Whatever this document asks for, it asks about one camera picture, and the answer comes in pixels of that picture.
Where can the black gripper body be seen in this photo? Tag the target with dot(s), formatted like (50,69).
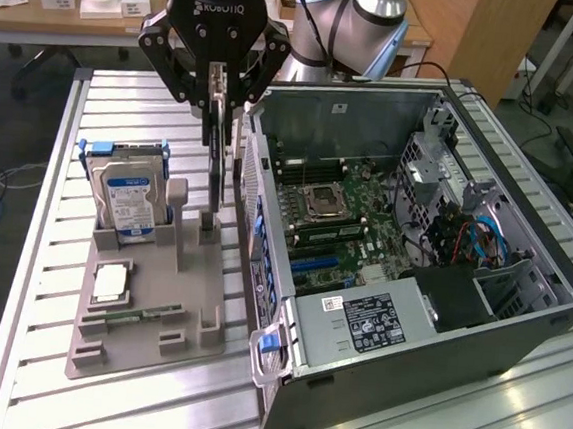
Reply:
(218,23)

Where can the graphics card with metal bracket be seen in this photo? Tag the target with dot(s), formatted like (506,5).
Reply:
(216,168)

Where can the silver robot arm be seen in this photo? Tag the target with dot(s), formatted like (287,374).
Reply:
(375,1)

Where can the white labelled box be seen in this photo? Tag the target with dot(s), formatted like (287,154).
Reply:
(133,3)

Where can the white flat box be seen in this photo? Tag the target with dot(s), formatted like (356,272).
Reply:
(101,12)

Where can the black chair base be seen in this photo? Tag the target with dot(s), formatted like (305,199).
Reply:
(49,57)

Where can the wooden desk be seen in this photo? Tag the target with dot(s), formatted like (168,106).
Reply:
(42,22)

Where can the CPU socket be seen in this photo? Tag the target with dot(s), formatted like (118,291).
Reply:
(324,200)

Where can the hard disk with blue carrier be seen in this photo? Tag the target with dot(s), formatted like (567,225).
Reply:
(122,200)

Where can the green RAM stick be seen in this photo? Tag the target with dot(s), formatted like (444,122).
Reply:
(330,232)
(127,315)

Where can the green motherboard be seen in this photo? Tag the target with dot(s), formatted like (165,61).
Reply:
(366,216)

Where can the silver disk bay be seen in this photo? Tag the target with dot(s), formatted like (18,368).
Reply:
(422,178)

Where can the wooden cabinet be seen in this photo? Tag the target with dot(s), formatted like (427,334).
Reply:
(482,41)

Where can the blue expansion slot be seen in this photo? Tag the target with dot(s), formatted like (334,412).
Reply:
(315,263)

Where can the silver chipset heatsink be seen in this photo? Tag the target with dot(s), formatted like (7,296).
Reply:
(372,275)

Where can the silver CPU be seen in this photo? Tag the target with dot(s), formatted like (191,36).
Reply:
(110,282)

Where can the grey power supply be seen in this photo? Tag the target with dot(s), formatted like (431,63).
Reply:
(321,338)

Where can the clear case latch blue tab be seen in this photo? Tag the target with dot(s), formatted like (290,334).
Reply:
(269,344)

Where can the black plastic shroud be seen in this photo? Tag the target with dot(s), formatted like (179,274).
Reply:
(452,294)

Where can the grey parts rack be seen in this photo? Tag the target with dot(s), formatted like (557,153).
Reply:
(143,357)

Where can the grey disk bay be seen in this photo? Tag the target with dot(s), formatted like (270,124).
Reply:
(516,290)

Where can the grey PC case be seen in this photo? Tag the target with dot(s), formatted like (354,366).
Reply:
(401,400)

